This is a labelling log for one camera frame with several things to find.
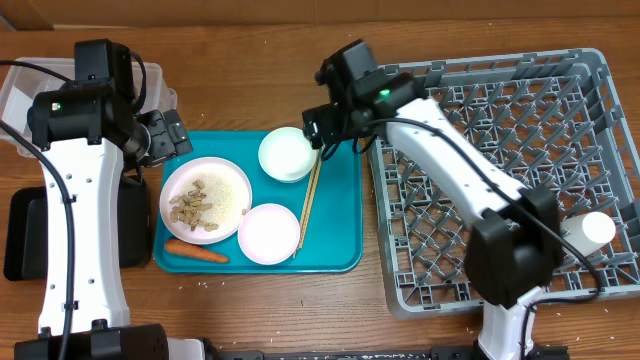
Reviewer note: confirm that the grey dishwasher rack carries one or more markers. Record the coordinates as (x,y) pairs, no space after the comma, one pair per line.
(547,118)

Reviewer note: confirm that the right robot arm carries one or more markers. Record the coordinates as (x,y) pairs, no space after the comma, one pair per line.
(514,243)

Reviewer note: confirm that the teal serving tray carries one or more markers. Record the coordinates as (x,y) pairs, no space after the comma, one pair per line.
(334,238)

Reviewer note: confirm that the white cup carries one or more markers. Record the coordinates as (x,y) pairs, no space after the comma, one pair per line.
(589,232)

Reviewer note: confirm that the white bowl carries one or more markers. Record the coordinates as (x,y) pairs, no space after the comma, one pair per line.
(286,155)

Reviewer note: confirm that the orange carrot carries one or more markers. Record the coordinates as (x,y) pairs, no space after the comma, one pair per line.
(184,249)

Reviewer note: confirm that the black plastic tray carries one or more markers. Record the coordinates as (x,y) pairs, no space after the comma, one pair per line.
(26,247)

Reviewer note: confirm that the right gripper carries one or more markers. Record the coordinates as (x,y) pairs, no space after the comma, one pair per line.
(314,128)

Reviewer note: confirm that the pink plate with food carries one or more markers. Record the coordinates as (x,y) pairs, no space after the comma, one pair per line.
(204,200)

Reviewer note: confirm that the clear plastic bin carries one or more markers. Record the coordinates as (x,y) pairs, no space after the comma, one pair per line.
(20,95)

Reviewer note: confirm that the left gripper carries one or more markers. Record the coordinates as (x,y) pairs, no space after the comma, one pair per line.
(171,137)

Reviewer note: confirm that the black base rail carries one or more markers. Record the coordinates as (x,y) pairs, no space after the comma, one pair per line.
(471,352)

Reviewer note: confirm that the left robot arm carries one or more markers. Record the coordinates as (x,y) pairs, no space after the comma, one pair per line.
(85,314)

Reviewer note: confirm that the pink bowl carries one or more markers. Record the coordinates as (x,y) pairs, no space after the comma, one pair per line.
(269,234)

